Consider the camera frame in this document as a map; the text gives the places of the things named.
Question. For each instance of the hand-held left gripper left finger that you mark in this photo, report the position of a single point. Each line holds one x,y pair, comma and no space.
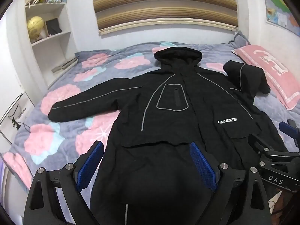
90,164

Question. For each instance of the white paper bag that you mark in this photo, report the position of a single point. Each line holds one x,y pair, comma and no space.
14,119

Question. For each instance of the wall map poster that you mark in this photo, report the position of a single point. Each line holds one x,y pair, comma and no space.
280,7

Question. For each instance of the black hooded jacket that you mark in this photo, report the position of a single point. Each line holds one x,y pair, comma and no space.
164,117

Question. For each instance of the golden globe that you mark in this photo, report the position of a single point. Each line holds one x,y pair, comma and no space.
35,27

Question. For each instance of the brown striped window blind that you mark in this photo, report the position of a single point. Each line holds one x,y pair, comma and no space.
164,4

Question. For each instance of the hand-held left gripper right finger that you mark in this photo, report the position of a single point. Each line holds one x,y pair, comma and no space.
202,166

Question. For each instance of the grey pink floral blanket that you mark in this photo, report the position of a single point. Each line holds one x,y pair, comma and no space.
70,114

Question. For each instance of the white bookshelf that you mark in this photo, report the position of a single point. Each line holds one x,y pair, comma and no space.
58,44

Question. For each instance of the grey pillow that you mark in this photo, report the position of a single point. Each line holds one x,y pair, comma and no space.
239,39

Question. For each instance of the pink pillow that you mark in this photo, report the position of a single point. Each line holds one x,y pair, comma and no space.
269,68

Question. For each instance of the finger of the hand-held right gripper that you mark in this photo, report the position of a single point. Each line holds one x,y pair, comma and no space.
260,145
287,127

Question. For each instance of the grey books on ledge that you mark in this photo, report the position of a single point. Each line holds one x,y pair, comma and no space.
64,65

